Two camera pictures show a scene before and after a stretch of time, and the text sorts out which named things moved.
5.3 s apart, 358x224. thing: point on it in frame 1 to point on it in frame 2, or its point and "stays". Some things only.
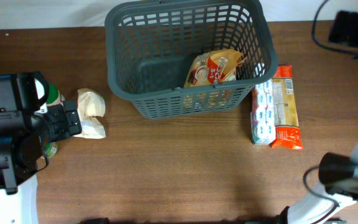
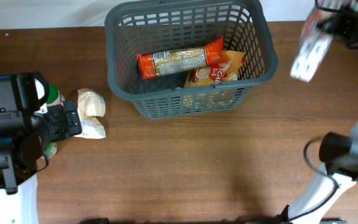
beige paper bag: (91, 104) stays
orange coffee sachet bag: (213, 66) stays
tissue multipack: (262, 114) to (316, 38)
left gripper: (67, 125) stays
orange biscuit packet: (288, 134) to (151, 65)
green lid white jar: (55, 98) stays
